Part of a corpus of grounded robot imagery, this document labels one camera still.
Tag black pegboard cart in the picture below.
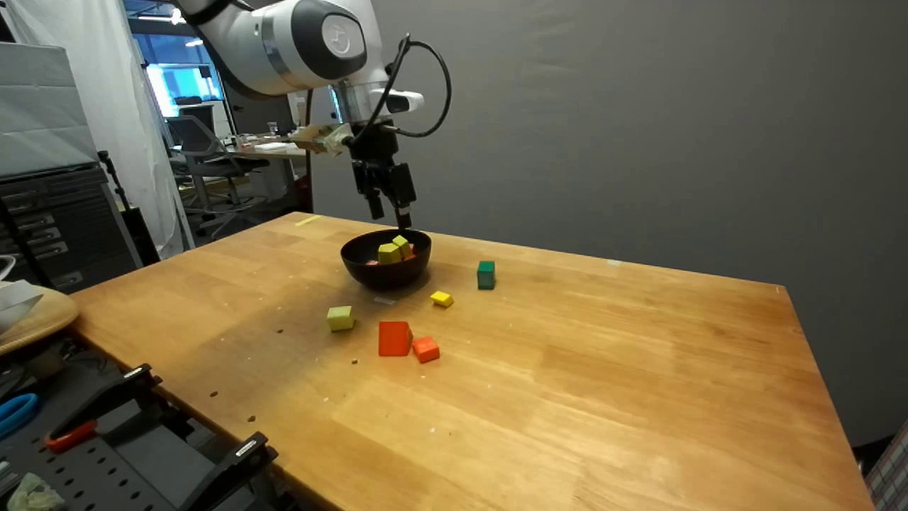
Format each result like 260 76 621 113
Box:
0 336 296 511

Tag white fabric panel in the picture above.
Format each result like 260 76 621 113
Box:
9 0 196 261

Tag large red wedge block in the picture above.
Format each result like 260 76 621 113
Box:
377 318 415 362

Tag round wooden board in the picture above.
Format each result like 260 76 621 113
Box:
0 283 83 362

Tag black bowl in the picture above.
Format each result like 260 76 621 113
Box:
338 227 433 293

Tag crumpled white rag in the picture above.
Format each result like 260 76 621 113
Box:
2 468 69 511

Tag blue handled scissors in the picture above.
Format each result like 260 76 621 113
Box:
0 390 42 441

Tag black equipment case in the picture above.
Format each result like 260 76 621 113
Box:
0 163 145 296

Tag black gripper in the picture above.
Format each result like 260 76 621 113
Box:
348 122 421 232

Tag blue lit monitor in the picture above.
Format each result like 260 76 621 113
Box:
137 18 225 122

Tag tan wrist camera box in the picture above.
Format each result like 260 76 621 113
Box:
287 126 357 159

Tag background desk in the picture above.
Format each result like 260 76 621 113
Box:
225 130 314 164

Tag dark office chair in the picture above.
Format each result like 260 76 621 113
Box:
168 112 243 239

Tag yellow-green cube block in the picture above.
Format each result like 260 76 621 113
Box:
323 305 360 336

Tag small orange block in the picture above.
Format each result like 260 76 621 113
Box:
411 336 442 366

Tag grey fabric backdrop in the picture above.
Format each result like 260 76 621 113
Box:
310 0 908 450

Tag white cloth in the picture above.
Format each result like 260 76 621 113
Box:
0 274 47 336

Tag light grey panel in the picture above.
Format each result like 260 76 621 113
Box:
0 41 103 180

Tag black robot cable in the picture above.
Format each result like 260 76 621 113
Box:
377 34 457 142

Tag black stand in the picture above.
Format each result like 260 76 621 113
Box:
97 149 164 266

